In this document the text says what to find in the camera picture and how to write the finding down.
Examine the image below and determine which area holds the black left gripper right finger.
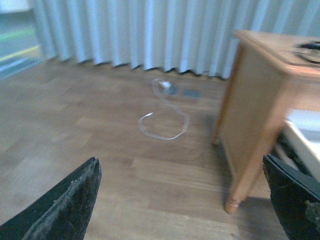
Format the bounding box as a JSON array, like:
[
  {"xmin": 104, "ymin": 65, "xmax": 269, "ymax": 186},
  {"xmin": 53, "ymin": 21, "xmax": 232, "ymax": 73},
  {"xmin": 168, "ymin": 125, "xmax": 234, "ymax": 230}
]
[{"xmin": 263, "ymin": 154, "xmax": 320, "ymax": 240}]

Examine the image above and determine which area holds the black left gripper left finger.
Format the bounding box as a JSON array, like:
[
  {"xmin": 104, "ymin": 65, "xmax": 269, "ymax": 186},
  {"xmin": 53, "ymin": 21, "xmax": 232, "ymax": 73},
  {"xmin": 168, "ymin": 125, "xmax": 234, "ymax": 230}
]
[{"xmin": 0, "ymin": 157, "xmax": 102, "ymax": 240}]

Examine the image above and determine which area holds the black charger cable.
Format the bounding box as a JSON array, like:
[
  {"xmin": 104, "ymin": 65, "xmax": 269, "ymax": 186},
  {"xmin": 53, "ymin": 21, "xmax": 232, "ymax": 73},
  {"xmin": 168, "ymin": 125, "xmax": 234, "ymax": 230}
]
[{"xmin": 292, "ymin": 41, "xmax": 320, "ymax": 64}]

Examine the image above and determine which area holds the wooden nightstand cabinet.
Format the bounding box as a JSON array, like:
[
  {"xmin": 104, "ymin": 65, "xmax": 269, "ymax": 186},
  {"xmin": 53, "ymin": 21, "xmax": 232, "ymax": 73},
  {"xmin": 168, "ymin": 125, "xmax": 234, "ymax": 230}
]
[{"xmin": 212, "ymin": 29, "xmax": 320, "ymax": 214}]

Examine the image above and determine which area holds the closed metal floor socket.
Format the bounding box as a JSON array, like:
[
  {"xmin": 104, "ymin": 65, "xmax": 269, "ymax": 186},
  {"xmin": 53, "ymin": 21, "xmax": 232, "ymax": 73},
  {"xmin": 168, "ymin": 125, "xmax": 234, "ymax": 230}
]
[{"xmin": 182, "ymin": 89, "xmax": 201, "ymax": 99}]

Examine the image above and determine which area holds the open metal floor socket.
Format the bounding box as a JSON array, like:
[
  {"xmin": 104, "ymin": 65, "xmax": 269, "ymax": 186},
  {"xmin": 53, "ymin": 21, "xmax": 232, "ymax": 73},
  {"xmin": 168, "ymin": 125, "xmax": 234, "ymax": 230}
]
[{"xmin": 162, "ymin": 85, "xmax": 178, "ymax": 95}]

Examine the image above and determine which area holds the white plug in floor socket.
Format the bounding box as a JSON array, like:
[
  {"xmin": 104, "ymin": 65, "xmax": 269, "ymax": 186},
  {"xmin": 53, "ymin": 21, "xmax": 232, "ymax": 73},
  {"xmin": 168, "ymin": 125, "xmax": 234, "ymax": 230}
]
[{"xmin": 159, "ymin": 80, "xmax": 172, "ymax": 89}]

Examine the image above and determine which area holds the light blue pleated curtain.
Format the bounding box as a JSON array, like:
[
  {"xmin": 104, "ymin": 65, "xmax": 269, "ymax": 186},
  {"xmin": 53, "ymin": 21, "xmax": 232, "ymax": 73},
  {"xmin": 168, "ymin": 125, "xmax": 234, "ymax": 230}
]
[{"xmin": 33, "ymin": 0, "xmax": 320, "ymax": 79}]

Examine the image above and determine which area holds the white cable on floor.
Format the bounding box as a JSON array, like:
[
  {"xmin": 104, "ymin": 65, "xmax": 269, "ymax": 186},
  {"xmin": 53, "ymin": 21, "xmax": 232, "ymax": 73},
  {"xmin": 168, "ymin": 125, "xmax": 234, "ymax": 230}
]
[{"xmin": 137, "ymin": 77, "xmax": 190, "ymax": 141}]

